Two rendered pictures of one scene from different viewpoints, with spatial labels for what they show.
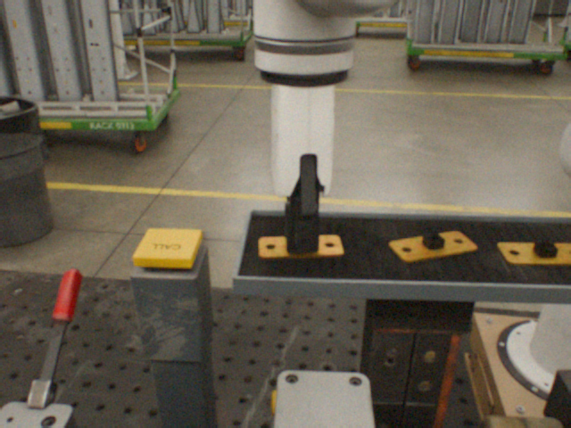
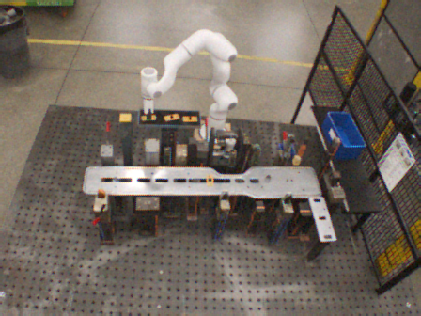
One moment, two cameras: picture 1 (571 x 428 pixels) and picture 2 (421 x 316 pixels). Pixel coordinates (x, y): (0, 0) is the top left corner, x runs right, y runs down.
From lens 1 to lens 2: 1.66 m
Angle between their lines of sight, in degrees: 25
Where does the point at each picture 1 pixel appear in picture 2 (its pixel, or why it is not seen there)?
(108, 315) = (92, 119)
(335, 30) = not seen: hidden behind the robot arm
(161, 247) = (124, 118)
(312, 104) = (149, 102)
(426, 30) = not seen: outside the picture
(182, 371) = (127, 138)
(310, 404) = (149, 143)
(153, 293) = (123, 126)
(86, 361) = (91, 134)
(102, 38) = not seen: outside the picture
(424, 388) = (171, 140)
